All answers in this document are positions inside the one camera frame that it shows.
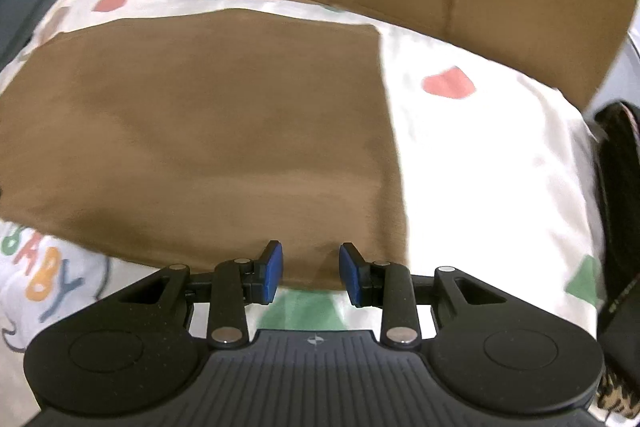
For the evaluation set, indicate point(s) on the leopard print cloth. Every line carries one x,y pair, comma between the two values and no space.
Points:
616,396

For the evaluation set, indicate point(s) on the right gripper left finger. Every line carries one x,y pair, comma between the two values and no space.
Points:
235,284

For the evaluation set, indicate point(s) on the brown t-shirt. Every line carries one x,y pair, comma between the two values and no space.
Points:
200,138

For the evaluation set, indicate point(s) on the cream bear print blanket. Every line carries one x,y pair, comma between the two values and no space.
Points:
498,182

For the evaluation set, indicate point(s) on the black folded garment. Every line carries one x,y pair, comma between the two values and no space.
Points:
618,170

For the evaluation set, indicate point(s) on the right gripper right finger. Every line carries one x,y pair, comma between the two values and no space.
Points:
386,286

